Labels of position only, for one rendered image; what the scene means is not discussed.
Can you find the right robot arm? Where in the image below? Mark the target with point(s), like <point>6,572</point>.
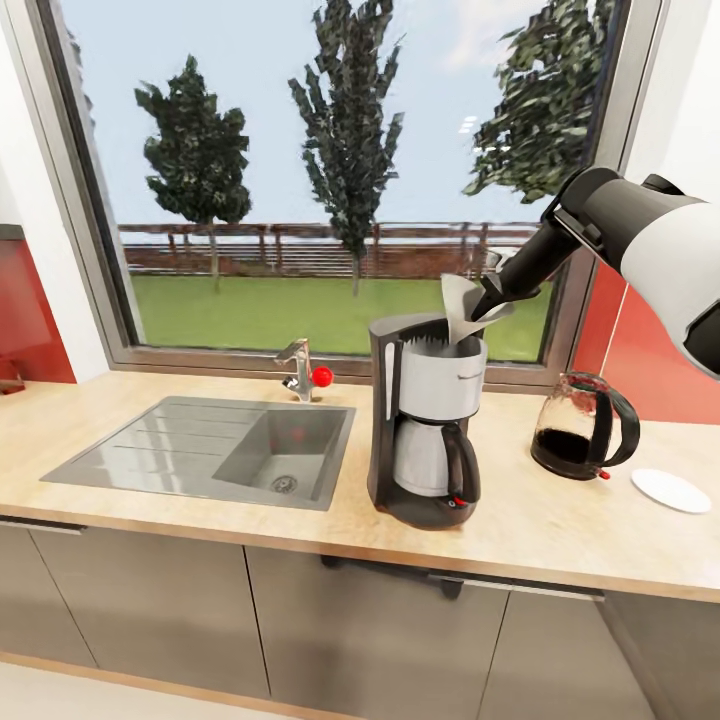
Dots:
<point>665,243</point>

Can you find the countertop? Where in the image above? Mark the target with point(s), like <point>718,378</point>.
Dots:
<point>529,524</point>
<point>700,441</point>

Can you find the paper coffee filter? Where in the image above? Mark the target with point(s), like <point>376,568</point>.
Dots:
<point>461,297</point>

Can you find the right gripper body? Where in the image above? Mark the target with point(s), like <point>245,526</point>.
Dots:
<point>519,279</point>

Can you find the electric kettle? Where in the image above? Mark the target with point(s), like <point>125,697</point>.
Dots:
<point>574,429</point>

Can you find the saucer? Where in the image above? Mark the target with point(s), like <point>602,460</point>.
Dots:
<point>671,490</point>

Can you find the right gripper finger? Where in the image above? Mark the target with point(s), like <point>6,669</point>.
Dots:
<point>485,305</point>

